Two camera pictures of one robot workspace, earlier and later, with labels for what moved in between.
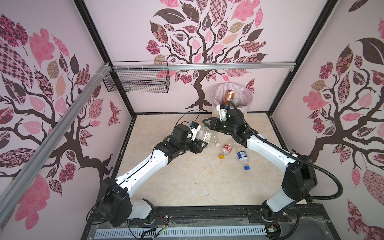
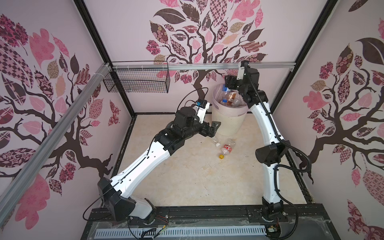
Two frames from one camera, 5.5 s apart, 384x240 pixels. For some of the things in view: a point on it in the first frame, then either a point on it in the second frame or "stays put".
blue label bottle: x=242 y=157 → x=224 y=100
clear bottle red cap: x=239 y=101 stays put
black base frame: x=306 y=223 stays put
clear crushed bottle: x=214 y=137 stays put
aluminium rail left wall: x=16 y=186 stays put
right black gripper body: x=224 y=128 → x=236 y=85
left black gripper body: x=194 y=146 → x=201 y=128
